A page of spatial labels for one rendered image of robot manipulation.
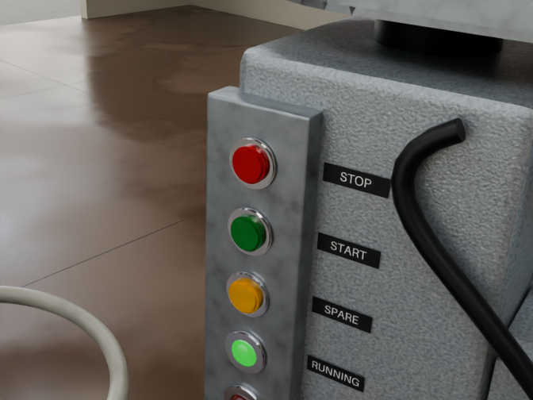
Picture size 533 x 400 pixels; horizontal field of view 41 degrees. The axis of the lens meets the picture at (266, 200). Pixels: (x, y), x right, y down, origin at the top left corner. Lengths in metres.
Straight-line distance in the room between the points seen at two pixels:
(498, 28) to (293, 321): 0.24
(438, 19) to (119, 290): 2.85
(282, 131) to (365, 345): 0.16
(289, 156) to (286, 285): 0.09
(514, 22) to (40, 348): 2.62
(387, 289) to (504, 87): 0.15
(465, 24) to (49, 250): 3.22
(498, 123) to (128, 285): 2.87
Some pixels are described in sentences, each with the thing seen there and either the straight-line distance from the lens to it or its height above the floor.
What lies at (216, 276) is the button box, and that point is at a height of 1.42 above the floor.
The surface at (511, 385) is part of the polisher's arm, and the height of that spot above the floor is 1.40.
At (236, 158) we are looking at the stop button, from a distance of 0.47.
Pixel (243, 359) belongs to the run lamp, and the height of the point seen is 1.36.
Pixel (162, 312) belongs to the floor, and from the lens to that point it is 3.03.
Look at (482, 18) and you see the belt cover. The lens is 0.41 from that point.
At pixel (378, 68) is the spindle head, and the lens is 0.45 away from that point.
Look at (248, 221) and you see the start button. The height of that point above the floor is 1.48.
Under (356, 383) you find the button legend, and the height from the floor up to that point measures 1.36.
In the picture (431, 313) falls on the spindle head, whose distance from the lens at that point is 0.48.
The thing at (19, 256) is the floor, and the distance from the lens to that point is 3.52.
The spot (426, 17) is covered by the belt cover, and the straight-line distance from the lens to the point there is 0.42.
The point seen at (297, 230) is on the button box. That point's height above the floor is 1.48.
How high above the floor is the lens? 1.69
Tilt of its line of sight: 25 degrees down
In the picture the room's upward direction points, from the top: 3 degrees clockwise
